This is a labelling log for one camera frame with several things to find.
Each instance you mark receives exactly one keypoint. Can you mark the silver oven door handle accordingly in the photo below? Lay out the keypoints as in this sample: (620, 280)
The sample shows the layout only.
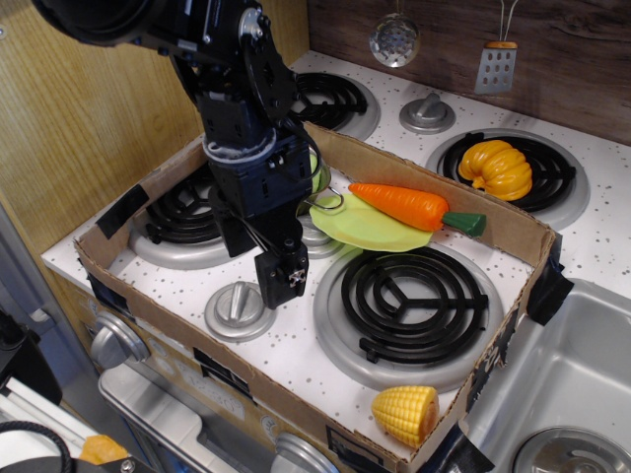
(183, 433)

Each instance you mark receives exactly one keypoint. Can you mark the orange toy carrot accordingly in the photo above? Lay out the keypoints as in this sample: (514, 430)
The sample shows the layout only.
(419, 209)

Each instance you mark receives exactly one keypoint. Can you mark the oven knob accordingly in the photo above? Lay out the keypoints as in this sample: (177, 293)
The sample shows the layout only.
(293, 454)
(116, 343)

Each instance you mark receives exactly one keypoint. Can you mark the left oven front knob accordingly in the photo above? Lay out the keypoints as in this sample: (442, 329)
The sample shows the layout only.
(116, 343)

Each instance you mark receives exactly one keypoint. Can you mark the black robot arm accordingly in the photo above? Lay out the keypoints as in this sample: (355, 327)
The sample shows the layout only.
(223, 53)

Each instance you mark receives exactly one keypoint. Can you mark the back left black burner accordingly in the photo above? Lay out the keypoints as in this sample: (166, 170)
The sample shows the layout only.
(337, 103)

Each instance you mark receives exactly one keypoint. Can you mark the right oven front knob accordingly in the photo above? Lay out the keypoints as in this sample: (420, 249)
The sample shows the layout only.
(293, 454)

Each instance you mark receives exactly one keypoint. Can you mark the middle silver stove knob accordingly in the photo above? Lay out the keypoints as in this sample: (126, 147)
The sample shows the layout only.
(319, 245)

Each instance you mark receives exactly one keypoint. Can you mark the back silver stove knob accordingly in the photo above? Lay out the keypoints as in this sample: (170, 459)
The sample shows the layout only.
(427, 116)

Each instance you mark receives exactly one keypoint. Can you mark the black burner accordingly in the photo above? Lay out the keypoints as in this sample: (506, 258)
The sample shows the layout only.
(337, 103)
(179, 231)
(561, 190)
(418, 317)

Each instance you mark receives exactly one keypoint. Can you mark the silver stove knob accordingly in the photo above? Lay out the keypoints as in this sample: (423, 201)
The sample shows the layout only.
(319, 245)
(236, 313)
(427, 116)

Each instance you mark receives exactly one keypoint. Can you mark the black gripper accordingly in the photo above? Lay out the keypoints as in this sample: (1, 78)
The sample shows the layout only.
(255, 199)

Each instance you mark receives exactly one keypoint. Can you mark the hanging silver spatula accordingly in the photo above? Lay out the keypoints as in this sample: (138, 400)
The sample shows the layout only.
(498, 58)

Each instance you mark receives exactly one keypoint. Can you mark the yellow toy pumpkin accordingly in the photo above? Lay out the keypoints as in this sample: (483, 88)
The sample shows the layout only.
(498, 168)

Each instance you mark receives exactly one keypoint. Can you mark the front left black burner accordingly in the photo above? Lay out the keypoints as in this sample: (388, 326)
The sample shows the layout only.
(179, 231)

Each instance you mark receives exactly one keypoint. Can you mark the silver toy sink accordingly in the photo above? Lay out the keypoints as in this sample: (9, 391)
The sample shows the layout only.
(561, 402)

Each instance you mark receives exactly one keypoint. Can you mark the back right black burner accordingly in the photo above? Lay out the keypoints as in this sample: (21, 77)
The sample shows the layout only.
(561, 190)

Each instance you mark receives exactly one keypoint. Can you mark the light green plate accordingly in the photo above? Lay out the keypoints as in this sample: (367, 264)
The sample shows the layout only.
(350, 220)

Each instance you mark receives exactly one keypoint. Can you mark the front right black burner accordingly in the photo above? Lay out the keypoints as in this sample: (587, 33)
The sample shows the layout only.
(418, 317)

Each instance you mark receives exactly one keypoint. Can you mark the front silver stove knob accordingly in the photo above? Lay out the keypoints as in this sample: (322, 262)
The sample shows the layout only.
(236, 313)

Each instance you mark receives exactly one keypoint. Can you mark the small steel pot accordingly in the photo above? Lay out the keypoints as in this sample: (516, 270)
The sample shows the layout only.
(320, 192)

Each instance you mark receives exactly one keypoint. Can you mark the hanging silver strainer ladle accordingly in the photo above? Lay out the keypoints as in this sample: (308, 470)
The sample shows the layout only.
(395, 39)

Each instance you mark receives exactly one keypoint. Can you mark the brown cardboard fence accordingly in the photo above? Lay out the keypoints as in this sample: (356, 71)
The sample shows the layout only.
(285, 374)

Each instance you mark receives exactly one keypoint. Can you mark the green toy vegetable chunk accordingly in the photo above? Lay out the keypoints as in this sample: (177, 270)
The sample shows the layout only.
(316, 172)

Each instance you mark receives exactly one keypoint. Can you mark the orange object bottom left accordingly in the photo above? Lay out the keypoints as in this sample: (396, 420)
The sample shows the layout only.
(101, 449)

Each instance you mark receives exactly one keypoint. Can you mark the yellow toy corn cob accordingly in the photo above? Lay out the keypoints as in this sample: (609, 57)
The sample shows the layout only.
(407, 413)

